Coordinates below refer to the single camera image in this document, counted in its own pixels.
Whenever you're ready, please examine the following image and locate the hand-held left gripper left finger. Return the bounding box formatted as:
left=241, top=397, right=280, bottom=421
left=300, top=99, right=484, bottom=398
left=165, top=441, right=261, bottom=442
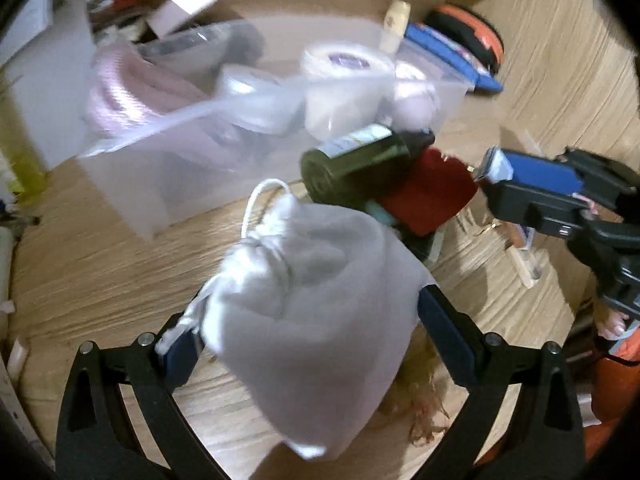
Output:
left=55, top=310, right=226, bottom=480

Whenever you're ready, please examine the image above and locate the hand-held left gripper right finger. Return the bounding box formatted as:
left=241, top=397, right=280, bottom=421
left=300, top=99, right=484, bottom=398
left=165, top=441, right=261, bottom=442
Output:
left=415, top=284, right=587, bottom=480

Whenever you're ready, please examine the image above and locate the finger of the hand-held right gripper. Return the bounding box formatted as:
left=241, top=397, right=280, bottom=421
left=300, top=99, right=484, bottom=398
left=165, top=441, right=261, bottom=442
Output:
left=500, top=149, right=586, bottom=198
left=480, top=180, right=598, bottom=240

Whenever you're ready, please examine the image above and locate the red cloth pouch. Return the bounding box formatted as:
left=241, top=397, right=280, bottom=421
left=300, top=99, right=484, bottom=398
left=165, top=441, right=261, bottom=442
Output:
left=377, top=147, right=481, bottom=238

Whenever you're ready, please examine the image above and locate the light blue tube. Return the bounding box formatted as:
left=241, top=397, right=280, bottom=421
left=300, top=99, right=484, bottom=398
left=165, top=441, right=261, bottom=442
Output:
left=367, top=200, right=401, bottom=228

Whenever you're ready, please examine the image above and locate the white drawstring pouch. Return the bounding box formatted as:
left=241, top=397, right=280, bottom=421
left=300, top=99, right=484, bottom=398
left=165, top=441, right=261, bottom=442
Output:
left=155, top=178, right=438, bottom=461

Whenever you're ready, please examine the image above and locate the dark green bottle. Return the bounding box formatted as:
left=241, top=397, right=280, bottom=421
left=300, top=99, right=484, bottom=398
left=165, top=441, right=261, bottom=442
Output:
left=300, top=124, right=436, bottom=206

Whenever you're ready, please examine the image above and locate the clear plastic storage bin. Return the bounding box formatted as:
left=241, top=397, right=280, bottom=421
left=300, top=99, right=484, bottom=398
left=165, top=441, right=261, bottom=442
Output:
left=77, top=15, right=473, bottom=241

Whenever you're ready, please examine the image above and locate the person's right forearm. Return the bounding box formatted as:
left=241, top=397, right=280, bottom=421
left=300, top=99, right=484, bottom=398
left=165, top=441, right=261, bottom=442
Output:
left=582, top=332, right=640, bottom=431

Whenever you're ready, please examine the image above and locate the wooden desktop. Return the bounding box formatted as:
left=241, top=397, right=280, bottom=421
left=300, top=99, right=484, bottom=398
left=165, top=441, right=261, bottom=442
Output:
left=10, top=75, right=601, bottom=480

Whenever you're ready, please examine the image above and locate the person's right hand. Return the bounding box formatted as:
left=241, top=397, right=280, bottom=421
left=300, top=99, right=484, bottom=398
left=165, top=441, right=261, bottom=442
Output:
left=594, top=299, right=640, bottom=357

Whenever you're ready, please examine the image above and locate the small clear vial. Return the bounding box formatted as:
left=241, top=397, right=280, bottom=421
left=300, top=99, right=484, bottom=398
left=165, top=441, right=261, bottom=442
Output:
left=502, top=222, right=544, bottom=289

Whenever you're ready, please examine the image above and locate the reddish curly tassel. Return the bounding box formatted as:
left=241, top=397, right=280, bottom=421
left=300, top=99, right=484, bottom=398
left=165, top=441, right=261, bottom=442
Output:
left=385, top=340, right=453, bottom=448

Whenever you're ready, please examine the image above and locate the pink round puff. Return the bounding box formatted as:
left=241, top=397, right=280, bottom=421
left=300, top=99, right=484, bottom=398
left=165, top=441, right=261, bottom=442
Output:
left=392, top=62, right=441, bottom=128

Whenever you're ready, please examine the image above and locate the blue patchwork pencil case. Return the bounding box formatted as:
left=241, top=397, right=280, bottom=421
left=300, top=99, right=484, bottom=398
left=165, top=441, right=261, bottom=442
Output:
left=404, top=22, right=503, bottom=93

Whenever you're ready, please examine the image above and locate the black orange zipper case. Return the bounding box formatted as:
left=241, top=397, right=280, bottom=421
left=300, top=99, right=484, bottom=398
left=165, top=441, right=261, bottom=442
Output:
left=425, top=5, right=505, bottom=73

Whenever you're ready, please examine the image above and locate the cream bottle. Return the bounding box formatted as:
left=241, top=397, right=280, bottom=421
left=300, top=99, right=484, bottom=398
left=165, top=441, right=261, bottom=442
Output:
left=378, top=0, right=412, bottom=56

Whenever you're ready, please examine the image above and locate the pink cloth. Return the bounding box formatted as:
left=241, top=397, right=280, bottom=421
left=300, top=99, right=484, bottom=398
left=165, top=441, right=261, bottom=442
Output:
left=87, top=42, right=211, bottom=136

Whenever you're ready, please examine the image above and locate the white box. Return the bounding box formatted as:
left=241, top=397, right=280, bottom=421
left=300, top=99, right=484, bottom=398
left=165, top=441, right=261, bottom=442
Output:
left=147, top=0, right=218, bottom=38

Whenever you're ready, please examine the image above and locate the stack of books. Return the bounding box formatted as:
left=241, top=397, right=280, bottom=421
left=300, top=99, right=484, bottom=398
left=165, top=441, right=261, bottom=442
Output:
left=85, top=0, right=161, bottom=43

